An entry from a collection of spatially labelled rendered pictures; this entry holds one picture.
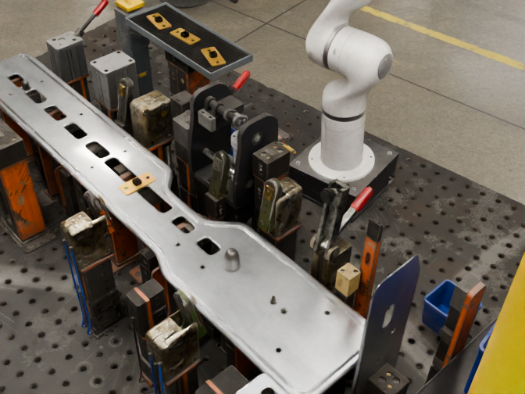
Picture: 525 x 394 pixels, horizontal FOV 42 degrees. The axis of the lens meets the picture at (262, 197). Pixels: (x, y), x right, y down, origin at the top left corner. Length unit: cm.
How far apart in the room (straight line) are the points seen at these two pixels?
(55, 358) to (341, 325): 71
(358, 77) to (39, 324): 98
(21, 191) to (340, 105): 85
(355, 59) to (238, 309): 69
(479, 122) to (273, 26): 140
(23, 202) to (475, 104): 257
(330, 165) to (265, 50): 217
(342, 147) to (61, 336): 88
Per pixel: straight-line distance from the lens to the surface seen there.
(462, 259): 194
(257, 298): 138
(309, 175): 196
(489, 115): 375
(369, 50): 171
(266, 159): 150
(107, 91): 185
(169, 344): 127
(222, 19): 437
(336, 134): 188
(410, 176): 215
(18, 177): 184
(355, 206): 139
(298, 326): 134
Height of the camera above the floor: 207
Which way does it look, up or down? 43 degrees down
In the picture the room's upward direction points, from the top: 1 degrees clockwise
